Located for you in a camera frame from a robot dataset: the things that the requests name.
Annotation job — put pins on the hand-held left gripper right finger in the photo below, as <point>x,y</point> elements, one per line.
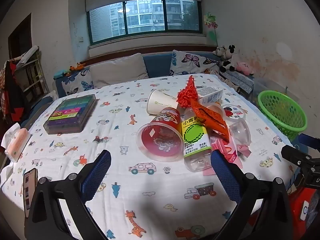
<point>225,172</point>

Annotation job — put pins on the pinwheel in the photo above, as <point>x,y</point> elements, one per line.
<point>210,21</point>

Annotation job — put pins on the blue sofa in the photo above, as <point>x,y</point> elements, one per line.
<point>157,65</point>

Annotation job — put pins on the pink wrapper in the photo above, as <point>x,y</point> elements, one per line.
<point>225,148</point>

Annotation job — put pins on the orange snack wrapper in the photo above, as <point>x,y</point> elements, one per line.
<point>212,122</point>

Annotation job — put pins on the pink plush toy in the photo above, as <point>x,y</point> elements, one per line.
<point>245,68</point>

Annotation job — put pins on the tissue pack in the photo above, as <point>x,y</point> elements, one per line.
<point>17,142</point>

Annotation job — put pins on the small cow plush toy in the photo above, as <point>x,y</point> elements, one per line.
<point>232,50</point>

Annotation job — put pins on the dark wooden door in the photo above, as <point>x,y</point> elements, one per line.
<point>20,37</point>

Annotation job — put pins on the clear plastic storage box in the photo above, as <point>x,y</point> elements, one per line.
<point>267,87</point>

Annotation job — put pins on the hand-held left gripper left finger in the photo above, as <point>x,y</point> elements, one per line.
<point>97,175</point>

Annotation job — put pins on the smartphone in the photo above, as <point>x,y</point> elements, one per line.
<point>29,192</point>

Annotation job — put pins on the grey plush toy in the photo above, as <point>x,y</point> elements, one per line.
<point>219,51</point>

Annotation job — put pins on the small sealed pudding cup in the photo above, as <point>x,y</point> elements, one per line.
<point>235,112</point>

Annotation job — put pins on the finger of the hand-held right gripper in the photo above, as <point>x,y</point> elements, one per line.
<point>308,141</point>
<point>295,155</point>

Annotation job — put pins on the clear plastic cup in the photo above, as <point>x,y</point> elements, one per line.
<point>240,132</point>

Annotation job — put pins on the orange plush toy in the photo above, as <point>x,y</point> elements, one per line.
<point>77,67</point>

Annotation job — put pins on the red plastic cup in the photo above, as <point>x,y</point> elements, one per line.
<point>160,140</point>

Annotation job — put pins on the large cow plush toy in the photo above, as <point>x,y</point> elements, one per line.
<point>227,65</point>

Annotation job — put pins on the blue white milk carton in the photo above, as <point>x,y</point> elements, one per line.
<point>210,96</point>

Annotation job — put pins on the green plastic basket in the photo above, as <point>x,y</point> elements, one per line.
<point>275,105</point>

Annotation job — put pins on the clay box with colour strips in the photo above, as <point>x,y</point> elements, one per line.
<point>70,112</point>

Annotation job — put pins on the printed blanket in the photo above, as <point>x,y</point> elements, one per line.
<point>120,135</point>

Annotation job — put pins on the blue white patterned cloth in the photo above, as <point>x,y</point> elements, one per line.
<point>237,80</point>

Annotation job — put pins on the hanging clothes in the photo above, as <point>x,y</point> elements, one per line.
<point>10,92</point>

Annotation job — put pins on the beige cushion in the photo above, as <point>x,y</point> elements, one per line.
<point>117,70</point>

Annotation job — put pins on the white paper cup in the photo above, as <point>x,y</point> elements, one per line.
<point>157,102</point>

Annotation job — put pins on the shelf rack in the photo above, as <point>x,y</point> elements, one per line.
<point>32,75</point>

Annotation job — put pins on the small butterfly pillow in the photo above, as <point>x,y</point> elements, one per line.
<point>77,82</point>

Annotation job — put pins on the window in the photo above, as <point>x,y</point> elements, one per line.
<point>145,17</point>

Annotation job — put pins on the clear bottle green label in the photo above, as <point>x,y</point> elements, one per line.
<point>195,135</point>

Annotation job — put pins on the large butterfly pillow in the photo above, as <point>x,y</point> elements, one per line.
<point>190,61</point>

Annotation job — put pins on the red foam net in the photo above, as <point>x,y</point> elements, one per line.
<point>186,95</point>

